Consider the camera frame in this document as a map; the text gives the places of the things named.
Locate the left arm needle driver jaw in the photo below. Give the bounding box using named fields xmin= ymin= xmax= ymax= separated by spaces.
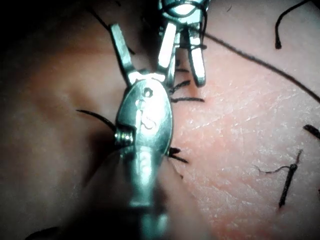
xmin=109 ymin=23 xmax=140 ymax=86
xmin=151 ymin=22 xmax=178 ymax=81

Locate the curved black thread piece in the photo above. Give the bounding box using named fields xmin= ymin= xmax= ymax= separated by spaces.
xmin=274 ymin=0 xmax=312 ymax=50

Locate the left arm needle driver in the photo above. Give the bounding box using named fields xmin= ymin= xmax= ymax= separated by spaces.
xmin=114 ymin=73 xmax=174 ymax=156

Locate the right arm needle driver jaw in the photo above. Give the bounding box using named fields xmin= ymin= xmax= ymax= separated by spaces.
xmin=184 ymin=26 xmax=208 ymax=88
xmin=166 ymin=31 xmax=185 ymax=88

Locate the right arm needle driver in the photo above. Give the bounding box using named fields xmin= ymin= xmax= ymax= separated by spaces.
xmin=157 ymin=0 xmax=210 ymax=26

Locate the tissue pad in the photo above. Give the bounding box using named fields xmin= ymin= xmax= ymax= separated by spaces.
xmin=0 ymin=0 xmax=320 ymax=240

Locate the short black thread piece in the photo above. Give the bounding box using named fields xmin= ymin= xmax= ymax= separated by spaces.
xmin=303 ymin=124 xmax=320 ymax=140

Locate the frayed black thread piece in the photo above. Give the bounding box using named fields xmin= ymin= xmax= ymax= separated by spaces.
xmin=254 ymin=149 xmax=304 ymax=209

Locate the black stitching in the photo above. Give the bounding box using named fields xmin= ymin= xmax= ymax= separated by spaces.
xmin=76 ymin=7 xmax=205 ymax=164

